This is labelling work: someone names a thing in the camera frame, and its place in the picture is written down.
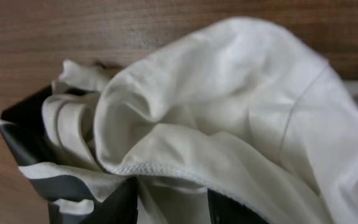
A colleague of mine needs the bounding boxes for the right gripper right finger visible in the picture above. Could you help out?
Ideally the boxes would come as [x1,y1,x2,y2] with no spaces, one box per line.
[208,189,268,224]

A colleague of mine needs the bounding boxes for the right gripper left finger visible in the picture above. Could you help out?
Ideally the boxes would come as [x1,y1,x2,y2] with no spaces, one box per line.
[80,177,138,224]

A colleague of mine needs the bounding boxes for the white t-shirt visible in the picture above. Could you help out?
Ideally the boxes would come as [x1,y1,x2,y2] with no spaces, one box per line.
[0,16,358,224]

